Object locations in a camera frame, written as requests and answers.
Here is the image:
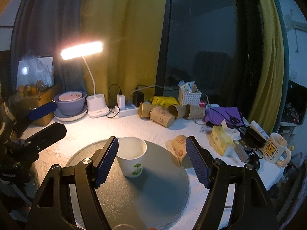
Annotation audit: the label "white power strip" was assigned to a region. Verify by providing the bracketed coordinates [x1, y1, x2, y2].
[112, 104, 141, 118]

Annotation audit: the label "black power adapter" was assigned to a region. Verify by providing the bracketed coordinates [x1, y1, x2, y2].
[133, 91, 144, 107]

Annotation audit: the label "white paper cup green leaf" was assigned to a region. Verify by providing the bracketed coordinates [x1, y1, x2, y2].
[116, 137, 147, 178]

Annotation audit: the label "pale purple plate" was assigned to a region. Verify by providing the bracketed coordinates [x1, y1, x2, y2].
[54, 105, 88, 122]

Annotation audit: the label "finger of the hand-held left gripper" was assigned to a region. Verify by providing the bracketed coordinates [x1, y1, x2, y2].
[11, 101, 58, 137]
[19, 122, 67, 152]

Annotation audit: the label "yellow tissue box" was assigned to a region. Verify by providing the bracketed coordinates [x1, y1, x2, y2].
[210, 119, 241, 157]

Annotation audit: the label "white desk lamp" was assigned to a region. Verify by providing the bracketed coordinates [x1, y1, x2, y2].
[60, 41, 111, 119]

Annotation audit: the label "black scissors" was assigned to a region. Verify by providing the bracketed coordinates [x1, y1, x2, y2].
[227, 116, 244, 127]

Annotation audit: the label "grey round placemat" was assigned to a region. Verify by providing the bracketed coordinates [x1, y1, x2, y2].
[64, 139, 191, 230]

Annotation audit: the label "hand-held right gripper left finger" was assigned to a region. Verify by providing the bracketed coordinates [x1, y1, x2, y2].
[25, 136, 120, 230]

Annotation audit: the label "pink white bowl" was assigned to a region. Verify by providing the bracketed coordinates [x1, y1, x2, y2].
[59, 91, 83, 102]

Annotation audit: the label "purple bowl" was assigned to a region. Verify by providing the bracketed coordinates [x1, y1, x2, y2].
[53, 91, 87, 116]

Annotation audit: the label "packets in basket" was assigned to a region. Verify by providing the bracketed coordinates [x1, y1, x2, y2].
[178, 80, 197, 93]

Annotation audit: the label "black device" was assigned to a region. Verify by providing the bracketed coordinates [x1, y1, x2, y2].
[244, 127, 267, 149]

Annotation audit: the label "yellow cloth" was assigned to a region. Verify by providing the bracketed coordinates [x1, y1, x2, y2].
[149, 96, 181, 109]

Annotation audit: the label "cream bear mug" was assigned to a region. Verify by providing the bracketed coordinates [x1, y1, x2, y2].
[263, 132, 292, 167]

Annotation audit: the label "clear plastic bag of oranges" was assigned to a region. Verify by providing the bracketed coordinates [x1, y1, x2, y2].
[16, 52, 55, 94]

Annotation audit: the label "brown cartoon paper cup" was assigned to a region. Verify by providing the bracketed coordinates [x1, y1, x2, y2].
[171, 135, 192, 168]

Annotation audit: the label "purple cloth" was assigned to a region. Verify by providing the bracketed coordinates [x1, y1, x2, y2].
[205, 106, 243, 129]

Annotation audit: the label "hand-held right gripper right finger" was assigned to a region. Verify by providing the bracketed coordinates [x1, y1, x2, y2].
[185, 136, 280, 230]

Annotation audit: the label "yellow curtain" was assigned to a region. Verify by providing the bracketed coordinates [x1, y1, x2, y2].
[247, 0, 285, 126]
[80, 0, 173, 104]

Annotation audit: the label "grey curtain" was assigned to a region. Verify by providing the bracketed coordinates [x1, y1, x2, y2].
[12, 0, 97, 101]

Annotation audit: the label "white cable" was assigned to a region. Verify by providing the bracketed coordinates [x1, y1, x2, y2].
[129, 85, 164, 101]

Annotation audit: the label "white plastic basket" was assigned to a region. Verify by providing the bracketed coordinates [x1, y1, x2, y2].
[178, 87, 202, 106]

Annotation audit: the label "white plug charger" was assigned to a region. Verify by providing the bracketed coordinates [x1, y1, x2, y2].
[117, 93, 126, 109]

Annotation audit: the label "paper cup rim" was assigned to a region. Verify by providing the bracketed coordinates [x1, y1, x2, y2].
[111, 224, 135, 230]

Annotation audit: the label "white tube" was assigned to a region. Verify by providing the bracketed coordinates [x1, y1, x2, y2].
[249, 121, 267, 137]

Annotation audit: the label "cardboard box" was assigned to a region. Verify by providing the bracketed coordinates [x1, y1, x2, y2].
[9, 83, 63, 126]

